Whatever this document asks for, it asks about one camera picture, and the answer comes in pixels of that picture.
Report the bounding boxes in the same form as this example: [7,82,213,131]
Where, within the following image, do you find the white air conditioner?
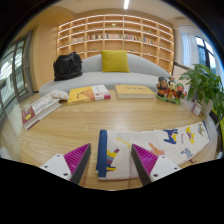
[173,18,193,30]

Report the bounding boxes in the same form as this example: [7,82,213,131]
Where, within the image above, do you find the grey framed glass door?
[0,31,34,122]

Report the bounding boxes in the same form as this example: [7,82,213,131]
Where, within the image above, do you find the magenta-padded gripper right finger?
[130,143,182,187]

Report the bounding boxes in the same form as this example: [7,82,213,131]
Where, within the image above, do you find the small patterned white pouch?
[50,89,70,102]

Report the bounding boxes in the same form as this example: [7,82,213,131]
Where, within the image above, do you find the light grey curved sofa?
[38,53,173,98]

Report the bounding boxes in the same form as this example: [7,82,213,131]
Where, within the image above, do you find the colourful cartoon figurine group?
[155,76,188,106]

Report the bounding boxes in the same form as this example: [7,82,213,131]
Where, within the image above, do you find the dark framed window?
[194,35,218,76]

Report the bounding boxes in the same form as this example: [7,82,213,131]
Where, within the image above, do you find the white towel with animal print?
[95,120,212,181]

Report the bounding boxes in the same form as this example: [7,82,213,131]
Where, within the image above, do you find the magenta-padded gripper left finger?
[39,142,92,185]

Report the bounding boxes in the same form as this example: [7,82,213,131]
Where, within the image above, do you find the wooden wall shelf unit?
[56,13,175,74]

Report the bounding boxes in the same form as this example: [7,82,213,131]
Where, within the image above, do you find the yellow cushion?
[99,49,131,74]

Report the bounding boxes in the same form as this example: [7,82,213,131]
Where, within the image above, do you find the red and white book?
[21,93,63,131]

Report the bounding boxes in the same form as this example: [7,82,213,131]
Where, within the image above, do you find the green potted plant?
[178,63,224,125]

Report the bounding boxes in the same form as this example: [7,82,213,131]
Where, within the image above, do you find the white sheer curtain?
[180,32,200,69]

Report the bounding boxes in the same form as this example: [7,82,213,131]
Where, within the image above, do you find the yellow and white book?
[67,84,112,106]

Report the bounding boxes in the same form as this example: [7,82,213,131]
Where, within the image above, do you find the black bag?
[52,51,84,82]

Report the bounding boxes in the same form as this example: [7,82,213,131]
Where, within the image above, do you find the white chair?
[0,146,12,160]

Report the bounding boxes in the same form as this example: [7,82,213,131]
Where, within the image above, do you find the plain yellow book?
[114,84,156,100]

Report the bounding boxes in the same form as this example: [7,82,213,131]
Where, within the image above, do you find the small white jar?
[190,100,203,117]

